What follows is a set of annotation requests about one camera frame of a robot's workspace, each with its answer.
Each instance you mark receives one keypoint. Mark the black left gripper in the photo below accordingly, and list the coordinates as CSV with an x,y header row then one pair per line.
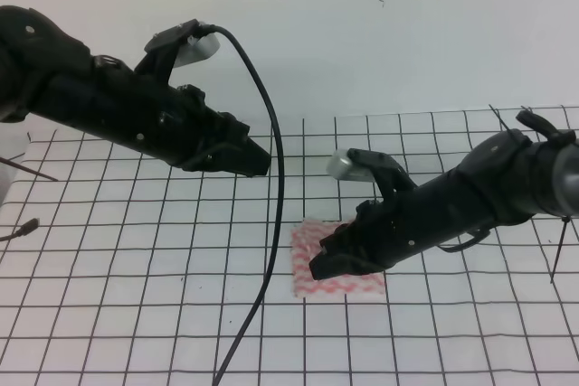
x,y
194,137

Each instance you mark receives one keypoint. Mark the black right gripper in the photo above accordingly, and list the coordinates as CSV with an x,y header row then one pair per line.
x,y
372,242

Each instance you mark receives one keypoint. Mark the pink wavy striped towel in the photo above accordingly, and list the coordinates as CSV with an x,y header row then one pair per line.
x,y
305,246

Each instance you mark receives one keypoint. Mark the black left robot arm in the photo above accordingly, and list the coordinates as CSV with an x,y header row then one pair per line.
x,y
52,75

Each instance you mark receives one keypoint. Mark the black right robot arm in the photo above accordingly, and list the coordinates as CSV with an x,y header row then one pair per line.
x,y
504,181

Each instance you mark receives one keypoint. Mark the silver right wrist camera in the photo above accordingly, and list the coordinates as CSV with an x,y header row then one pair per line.
x,y
342,168

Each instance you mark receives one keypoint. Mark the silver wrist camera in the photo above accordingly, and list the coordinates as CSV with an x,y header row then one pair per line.
x,y
194,50
342,168

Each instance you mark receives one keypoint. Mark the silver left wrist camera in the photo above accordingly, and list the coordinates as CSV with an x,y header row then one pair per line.
x,y
194,50

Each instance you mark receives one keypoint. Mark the loose black cable plug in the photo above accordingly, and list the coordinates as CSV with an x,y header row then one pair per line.
x,y
24,230

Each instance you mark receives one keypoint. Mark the black cable tie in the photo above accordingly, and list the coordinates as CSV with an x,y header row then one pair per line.
x,y
565,222

